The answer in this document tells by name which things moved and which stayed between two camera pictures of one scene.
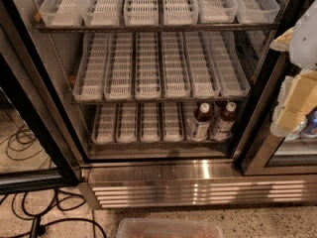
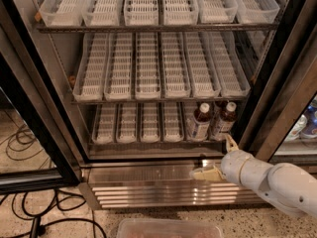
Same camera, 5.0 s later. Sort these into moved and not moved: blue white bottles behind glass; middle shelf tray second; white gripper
Moved: white gripper
Not moved: blue white bottles behind glass; middle shelf tray second
